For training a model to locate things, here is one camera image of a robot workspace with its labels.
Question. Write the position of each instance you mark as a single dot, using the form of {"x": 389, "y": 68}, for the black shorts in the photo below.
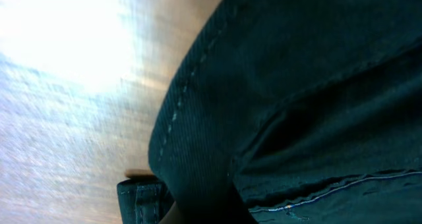
{"x": 290, "y": 111}

